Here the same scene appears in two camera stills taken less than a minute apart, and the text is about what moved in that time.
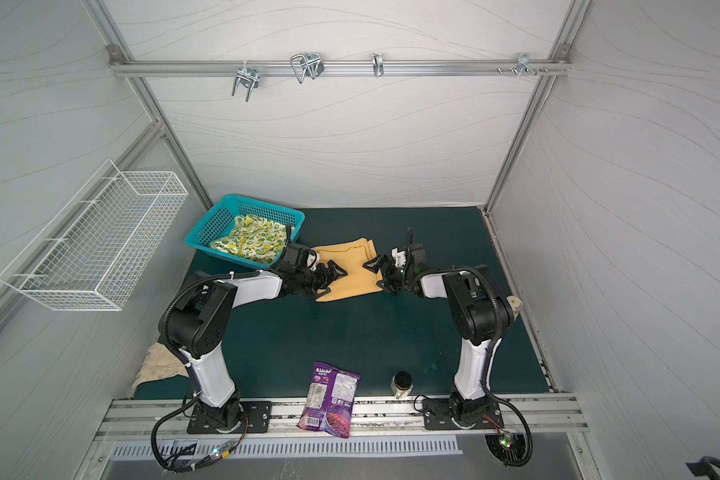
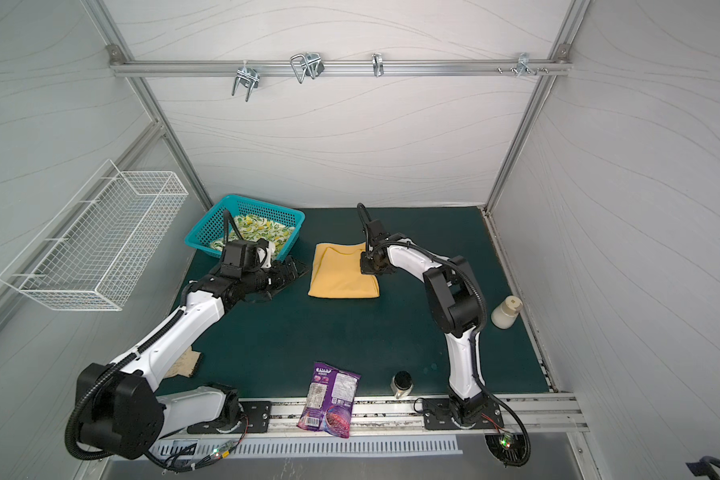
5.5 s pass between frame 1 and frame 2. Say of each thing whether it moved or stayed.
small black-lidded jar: stayed
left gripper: moved
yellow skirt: stayed
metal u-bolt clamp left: stayed
